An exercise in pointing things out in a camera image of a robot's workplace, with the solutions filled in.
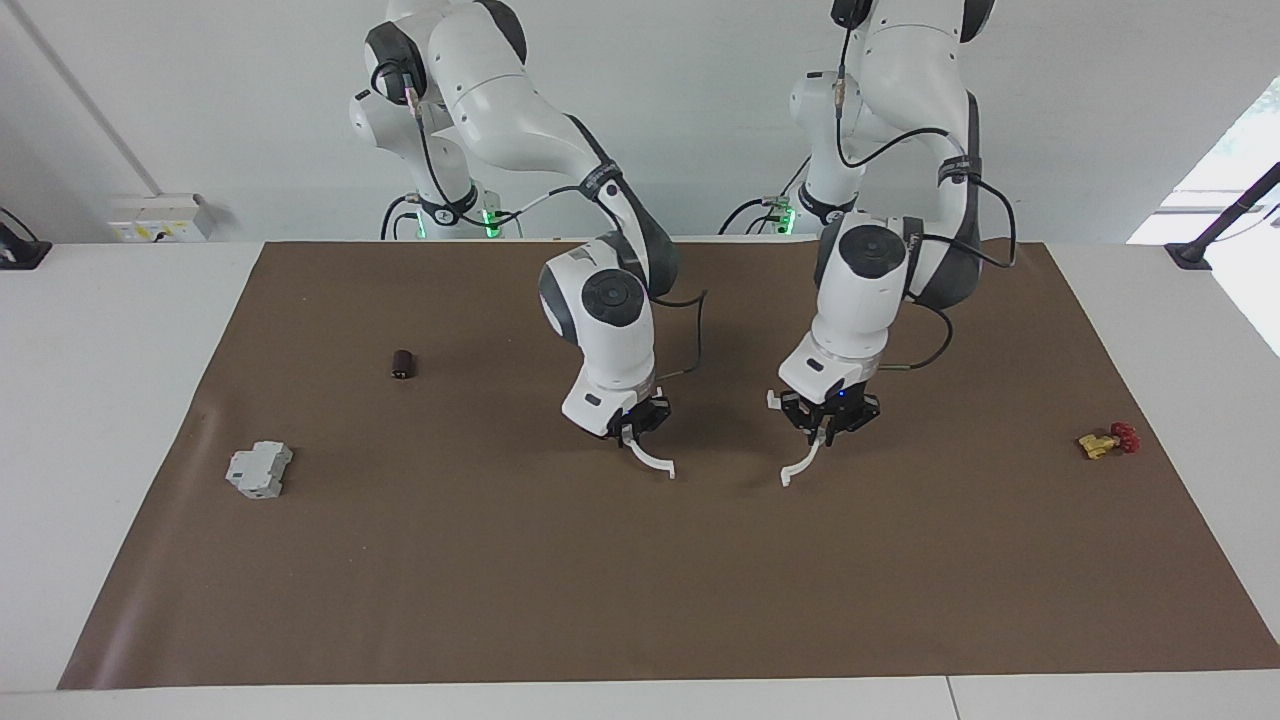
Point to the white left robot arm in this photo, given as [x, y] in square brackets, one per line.
[915, 90]

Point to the brown paper table mat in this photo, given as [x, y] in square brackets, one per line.
[640, 580]

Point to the grey circuit breaker block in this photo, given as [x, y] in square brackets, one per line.
[258, 470]

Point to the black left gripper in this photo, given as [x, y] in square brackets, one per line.
[850, 408]

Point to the white wall socket box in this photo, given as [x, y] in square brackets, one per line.
[160, 215]

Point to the black stand with pole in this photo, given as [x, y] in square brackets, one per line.
[1195, 250]

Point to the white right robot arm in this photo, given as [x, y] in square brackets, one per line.
[500, 110]

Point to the small dark brown cylinder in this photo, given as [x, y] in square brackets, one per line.
[403, 364]

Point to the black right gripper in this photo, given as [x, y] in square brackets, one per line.
[640, 412]

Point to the black table clamp mount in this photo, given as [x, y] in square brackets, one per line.
[20, 252]

